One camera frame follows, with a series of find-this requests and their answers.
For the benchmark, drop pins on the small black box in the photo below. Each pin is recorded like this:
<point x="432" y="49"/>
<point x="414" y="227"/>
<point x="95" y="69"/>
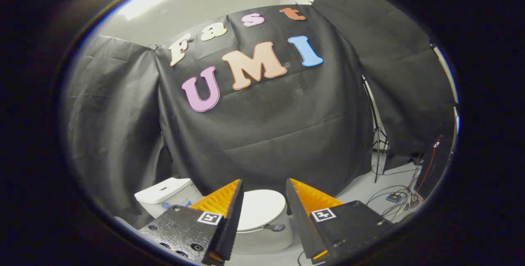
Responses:
<point x="394" y="197"/>

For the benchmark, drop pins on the black backdrop cloth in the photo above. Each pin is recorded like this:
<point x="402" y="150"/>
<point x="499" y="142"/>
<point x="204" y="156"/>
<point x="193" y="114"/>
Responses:
<point x="266" y="135"/>

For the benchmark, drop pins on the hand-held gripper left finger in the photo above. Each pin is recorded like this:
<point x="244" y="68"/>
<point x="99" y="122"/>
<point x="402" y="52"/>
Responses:
<point x="231" y="225"/>

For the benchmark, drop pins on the black tripod stand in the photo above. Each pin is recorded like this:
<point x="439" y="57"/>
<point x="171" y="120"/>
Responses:
<point x="375" y="135"/>

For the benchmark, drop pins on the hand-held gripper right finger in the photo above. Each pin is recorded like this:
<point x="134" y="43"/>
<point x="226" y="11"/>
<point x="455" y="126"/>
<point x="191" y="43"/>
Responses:
<point x="301" y="225"/>

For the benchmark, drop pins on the plain black cloth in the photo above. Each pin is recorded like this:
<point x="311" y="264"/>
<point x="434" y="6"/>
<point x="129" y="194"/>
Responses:
<point x="115" y="126"/>
<point x="402" y="73"/>

